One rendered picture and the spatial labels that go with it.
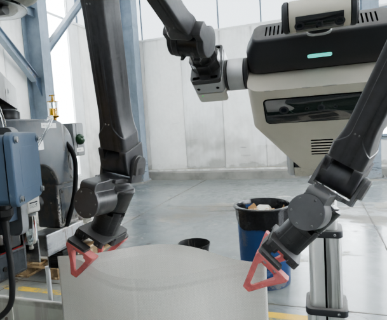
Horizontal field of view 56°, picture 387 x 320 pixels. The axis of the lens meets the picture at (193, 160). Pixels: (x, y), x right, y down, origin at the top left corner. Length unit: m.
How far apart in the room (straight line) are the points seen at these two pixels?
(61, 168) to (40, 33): 5.93
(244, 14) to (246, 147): 3.08
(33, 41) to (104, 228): 6.38
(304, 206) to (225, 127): 8.34
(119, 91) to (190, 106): 8.48
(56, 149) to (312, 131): 0.68
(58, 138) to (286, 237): 0.60
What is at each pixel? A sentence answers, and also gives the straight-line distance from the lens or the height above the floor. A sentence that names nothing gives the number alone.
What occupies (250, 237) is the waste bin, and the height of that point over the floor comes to 0.42.
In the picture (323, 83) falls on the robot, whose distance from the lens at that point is 0.99.
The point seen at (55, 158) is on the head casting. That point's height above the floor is 1.24.
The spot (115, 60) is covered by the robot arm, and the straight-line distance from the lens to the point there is 0.67.
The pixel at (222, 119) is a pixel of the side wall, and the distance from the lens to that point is 8.92.
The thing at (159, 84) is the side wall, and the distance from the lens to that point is 9.50.
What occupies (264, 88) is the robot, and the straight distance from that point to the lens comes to 1.00.
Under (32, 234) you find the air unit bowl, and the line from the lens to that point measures 0.84.
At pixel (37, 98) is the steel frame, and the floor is 1.96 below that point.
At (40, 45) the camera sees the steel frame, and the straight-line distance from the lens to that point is 6.81.
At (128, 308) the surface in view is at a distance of 0.73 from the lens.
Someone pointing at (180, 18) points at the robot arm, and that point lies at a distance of 0.87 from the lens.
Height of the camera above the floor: 1.30
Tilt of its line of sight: 5 degrees down
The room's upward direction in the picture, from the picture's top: 4 degrees counter-clockwise
